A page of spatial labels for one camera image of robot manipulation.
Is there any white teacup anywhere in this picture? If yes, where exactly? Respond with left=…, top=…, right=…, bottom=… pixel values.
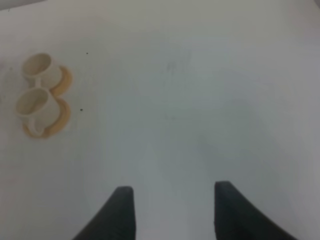
left=15, top=87, right=61, bottom=137
left=21, top=53, right=63, bottom=89

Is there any far orange saucer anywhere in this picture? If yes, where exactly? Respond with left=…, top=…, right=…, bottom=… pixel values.
left=50, top=65, right=73, bottom=97

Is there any orange saucer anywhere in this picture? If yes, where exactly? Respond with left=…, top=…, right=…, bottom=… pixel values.
left=22, top=98, right=71, bottom=139
left=50, top=65, right=73, bottom=97

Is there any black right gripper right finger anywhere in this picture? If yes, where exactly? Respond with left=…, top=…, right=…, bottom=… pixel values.
left=214, top=181, right=295, bottom=240

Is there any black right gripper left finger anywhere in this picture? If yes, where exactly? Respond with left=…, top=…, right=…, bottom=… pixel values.
left=74, top=186, right=137, bottom=240

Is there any near orange saucer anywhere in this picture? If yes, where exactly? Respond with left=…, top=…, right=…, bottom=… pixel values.
left=22, top=98, right=71, bottom=139

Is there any near white teacup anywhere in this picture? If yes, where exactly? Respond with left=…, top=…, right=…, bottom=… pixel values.
left=15, top=87, right=61, bottom=137

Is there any far white teacup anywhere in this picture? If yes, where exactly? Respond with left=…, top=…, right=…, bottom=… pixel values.
left=21, top=53, right=63, bottom=89

